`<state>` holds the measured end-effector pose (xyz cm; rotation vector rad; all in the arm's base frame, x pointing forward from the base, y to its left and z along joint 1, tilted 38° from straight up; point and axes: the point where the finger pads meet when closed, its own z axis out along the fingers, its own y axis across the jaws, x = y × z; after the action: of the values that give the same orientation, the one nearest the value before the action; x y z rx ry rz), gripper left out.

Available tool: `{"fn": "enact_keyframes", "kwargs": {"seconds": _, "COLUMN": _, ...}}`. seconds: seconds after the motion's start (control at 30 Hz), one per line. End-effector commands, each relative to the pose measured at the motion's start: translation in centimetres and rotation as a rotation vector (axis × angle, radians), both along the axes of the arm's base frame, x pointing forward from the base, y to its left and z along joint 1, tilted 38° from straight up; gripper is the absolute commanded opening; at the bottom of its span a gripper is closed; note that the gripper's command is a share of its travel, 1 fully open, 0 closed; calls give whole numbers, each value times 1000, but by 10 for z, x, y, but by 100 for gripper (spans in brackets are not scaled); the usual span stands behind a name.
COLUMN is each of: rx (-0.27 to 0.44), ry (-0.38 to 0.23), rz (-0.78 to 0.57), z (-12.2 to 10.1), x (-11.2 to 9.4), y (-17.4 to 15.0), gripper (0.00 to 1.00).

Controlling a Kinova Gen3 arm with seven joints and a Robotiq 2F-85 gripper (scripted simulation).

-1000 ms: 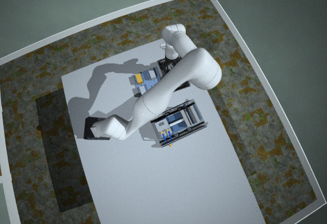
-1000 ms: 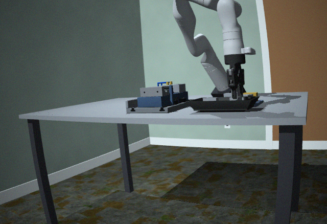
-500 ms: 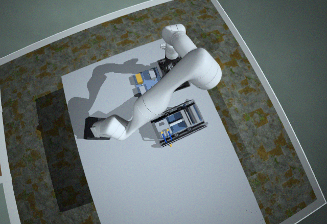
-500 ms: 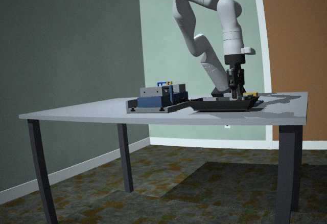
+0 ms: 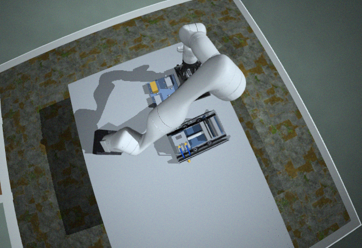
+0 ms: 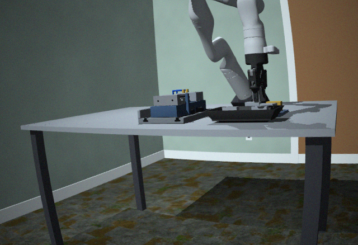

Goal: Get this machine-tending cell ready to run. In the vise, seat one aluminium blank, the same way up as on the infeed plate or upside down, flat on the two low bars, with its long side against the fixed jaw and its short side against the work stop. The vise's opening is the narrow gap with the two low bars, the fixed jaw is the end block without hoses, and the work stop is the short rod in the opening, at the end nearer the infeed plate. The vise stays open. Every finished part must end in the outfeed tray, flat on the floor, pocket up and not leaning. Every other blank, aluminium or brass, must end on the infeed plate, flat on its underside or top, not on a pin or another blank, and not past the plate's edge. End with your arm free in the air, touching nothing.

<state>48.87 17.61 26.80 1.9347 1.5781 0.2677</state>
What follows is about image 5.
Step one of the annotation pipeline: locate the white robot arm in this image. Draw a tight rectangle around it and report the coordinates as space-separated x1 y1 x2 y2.
100 23 246 156

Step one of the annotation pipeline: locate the brass-yellow block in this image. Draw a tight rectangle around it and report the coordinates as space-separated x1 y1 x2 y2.
150 81 159 93

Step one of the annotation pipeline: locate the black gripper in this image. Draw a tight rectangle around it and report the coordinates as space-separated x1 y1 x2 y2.
177 60 201 75

